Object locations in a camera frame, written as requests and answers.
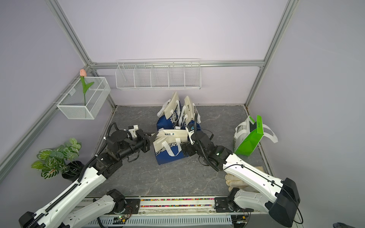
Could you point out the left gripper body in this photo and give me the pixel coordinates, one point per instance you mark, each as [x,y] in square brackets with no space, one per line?
[141,142]

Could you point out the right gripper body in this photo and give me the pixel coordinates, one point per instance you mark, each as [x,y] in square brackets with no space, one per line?
[191,149]

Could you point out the blue beige takeout bag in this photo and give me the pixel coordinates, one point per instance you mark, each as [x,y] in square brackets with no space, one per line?
[168,145]

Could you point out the green and white takeout bag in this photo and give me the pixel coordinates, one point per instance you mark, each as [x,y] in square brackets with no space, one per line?
[248,135]

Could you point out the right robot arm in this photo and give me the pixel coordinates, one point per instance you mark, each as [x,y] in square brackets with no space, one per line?
[279,198]

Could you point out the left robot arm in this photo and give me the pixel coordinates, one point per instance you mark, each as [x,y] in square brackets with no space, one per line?
[118,146]

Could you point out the back left blue beige bag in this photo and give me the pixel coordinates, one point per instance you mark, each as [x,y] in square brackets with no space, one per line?
[169,114]

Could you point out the back right blue beige bag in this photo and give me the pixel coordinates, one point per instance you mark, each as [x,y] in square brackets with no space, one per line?
[189,115]

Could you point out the beige work glove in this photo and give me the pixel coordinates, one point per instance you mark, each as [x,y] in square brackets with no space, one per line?
[234,182]

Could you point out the artificial pink tulip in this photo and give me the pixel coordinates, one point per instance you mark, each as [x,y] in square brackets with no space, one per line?
[85,86]

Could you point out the potted green leafy plant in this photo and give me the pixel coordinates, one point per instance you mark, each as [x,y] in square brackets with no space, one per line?
[61,160]

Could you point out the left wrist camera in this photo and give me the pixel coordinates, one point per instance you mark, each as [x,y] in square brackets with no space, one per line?
[132,130]

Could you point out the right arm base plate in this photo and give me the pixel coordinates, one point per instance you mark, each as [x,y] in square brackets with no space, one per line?
[226,204]

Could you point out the long white wire basket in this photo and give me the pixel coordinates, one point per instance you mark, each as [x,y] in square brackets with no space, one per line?
[158,77]

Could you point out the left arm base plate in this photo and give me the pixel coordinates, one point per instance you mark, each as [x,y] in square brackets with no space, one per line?
[128,206]

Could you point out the small white wire basket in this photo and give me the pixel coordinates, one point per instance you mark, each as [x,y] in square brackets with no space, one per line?
[72,103]

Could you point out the aluminium frame rail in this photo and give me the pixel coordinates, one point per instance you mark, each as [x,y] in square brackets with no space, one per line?
[179,62]

